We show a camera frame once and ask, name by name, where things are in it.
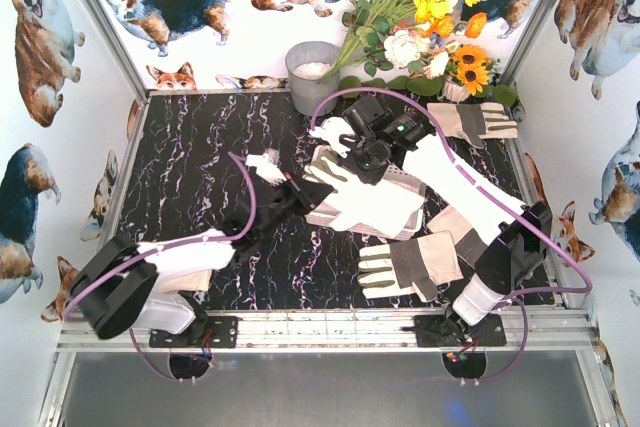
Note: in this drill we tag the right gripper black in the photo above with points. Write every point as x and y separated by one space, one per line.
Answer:
364 156

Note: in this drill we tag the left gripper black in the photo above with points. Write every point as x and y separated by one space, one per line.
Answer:
298 192

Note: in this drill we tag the white plastic storage basket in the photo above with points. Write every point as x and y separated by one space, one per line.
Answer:
324 214

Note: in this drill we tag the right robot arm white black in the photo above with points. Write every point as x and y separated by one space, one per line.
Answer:
505 240

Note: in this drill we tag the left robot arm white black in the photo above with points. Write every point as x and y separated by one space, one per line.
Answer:
143 285

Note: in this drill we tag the grey metal bucket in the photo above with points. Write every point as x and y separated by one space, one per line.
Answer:
311 75

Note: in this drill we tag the artificial flower bouquet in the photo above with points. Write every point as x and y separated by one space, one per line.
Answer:
428 39

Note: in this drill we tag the right edge work glove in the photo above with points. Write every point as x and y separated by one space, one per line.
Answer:
460 232

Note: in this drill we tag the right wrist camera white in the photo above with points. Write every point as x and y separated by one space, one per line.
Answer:
338 134

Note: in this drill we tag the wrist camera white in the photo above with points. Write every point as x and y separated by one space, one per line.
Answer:
338 134
266 166

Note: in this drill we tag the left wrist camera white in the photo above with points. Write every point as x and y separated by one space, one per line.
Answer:
266 166

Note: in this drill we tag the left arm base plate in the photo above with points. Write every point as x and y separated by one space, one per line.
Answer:
217 332

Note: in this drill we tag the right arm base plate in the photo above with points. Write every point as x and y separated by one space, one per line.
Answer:
441 331

